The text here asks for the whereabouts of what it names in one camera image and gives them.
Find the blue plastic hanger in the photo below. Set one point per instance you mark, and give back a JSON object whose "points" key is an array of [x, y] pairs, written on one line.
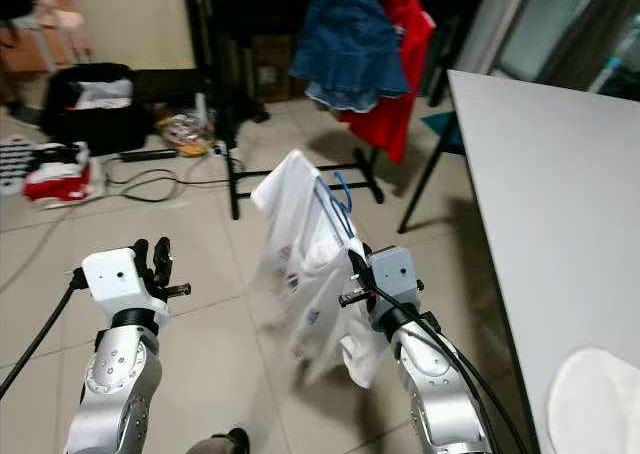
{"points": [[348, 189]]}

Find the white printed t-shirt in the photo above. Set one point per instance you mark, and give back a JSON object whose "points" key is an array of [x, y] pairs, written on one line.
{"points": [[290, 224]]}

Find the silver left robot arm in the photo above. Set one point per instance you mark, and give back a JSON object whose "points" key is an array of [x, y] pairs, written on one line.
{"points": [[120, 384]]}

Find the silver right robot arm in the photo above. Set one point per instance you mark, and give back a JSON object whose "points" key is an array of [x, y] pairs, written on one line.
{"points": [[435, 394]]}

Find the black power strip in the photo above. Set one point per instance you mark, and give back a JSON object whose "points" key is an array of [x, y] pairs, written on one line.
{"points": [[148, 155]]}

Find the red and white clothes pile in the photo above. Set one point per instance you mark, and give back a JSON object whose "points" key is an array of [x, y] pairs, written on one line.
{"points": [[65, 182]]}

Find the clear plastic bag of items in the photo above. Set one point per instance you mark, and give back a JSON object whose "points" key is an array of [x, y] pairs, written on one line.
{"points": [[186, 134]]}

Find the black open suitcase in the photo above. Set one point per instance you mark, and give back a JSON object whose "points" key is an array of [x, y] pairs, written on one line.
{"points": [[95, 126]]}

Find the red polo shirt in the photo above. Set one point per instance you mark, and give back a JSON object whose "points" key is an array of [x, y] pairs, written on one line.
{"points": [[390, 134]]}

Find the black white checkerboard sheet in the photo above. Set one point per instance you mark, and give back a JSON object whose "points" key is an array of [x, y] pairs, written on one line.
{"points": [[18, 164]]}

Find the teal floor mat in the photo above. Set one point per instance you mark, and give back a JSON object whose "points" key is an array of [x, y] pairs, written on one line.
{"points": [[435, 126]]}

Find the dark robot foot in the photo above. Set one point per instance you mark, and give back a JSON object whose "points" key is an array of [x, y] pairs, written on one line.
{"points": [[218, 441]]}

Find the blue denim skirt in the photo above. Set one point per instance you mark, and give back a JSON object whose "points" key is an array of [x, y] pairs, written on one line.
{"points": [[350, 54]]}

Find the brown cardboard box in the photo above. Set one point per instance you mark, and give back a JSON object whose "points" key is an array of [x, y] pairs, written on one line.
{"points": [[268, 66]]}

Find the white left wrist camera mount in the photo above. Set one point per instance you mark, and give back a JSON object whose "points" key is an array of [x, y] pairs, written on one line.
{"points": [[120, 279]]}

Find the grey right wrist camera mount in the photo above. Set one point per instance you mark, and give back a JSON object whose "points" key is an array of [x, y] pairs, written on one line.
{"points": [[395, 274]]}

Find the black table frame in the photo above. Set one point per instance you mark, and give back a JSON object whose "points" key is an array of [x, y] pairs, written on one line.
{"points": [[420, 179]]}

